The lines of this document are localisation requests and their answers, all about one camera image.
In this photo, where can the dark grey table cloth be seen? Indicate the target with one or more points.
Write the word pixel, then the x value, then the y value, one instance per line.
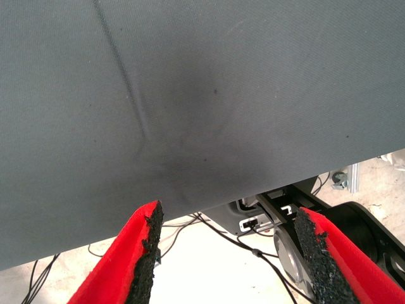
pixel 202 95

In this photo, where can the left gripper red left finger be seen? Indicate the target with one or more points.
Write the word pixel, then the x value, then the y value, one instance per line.
pixel 110 272

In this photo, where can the aluminium profile post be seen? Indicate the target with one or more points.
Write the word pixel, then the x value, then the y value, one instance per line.
pixel 352 177

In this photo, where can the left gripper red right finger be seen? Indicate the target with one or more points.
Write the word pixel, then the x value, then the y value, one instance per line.
pixel 348 278

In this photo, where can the black metal frame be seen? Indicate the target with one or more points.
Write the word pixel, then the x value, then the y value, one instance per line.
pixel 303 196

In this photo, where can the dark grey panel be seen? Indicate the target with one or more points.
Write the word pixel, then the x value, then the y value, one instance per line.
pixel 224 218

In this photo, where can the grey caster wheel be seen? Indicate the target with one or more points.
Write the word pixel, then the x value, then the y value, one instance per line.
pixel 340 180

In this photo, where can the grey round disc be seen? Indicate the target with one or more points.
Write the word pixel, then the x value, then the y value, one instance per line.
pixel 286 253

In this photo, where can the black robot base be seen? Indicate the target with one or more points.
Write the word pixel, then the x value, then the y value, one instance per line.
pixel 364 228

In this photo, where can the white crumpled sheet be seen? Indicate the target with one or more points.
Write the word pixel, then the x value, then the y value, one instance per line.
pixel 395 158

